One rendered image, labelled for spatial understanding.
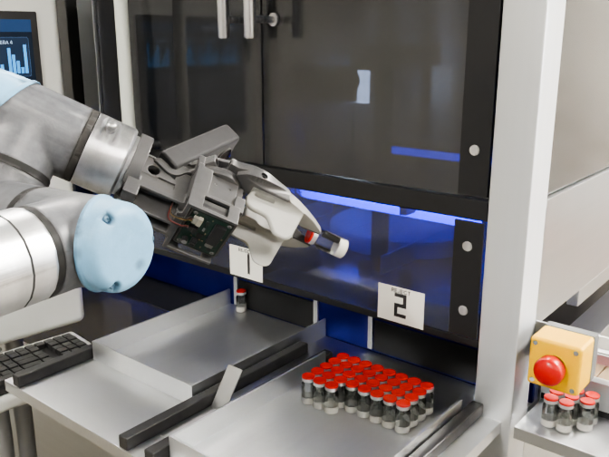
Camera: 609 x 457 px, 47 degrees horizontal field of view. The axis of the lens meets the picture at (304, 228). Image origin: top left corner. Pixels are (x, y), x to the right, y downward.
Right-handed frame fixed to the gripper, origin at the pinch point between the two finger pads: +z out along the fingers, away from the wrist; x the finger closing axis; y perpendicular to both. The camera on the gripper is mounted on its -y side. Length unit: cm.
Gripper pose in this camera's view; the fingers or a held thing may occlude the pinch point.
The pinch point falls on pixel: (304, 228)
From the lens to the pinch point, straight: 77.0
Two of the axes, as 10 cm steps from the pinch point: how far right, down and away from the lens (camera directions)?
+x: 4.8, -5.9, -6.5
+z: 8.8, 3.9, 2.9
